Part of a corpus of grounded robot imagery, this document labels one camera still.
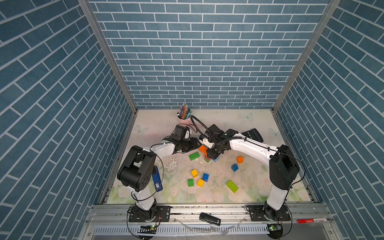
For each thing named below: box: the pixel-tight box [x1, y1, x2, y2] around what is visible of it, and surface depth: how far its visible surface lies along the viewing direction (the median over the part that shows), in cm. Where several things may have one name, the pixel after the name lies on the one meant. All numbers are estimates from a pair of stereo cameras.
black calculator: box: [241, 128, 264, 143], surface depth 104 cm
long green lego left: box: [189, 151, 200, 161], surface depth 96 cm
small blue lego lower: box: [201, 173, 210, 183], surface depth 84 cm
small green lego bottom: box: [187, 178, 195, 187], surface depth 84 cm
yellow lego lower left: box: [191, 169, 199, 178], surface depth 86 cm
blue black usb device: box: [152, 165, 163, 192], surface depth 84 cm
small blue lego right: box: [231, 163, 239, 172], surface depth 91 cm
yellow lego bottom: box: [197, 178, 205, 188], surface depth 84 cm
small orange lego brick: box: [236, 156, 244, 164], surface depth 93 cm
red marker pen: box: [295, 218, 328, 224], surface depth 73 cm
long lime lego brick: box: [226, 180, 239, 194], surface depth 84 cm
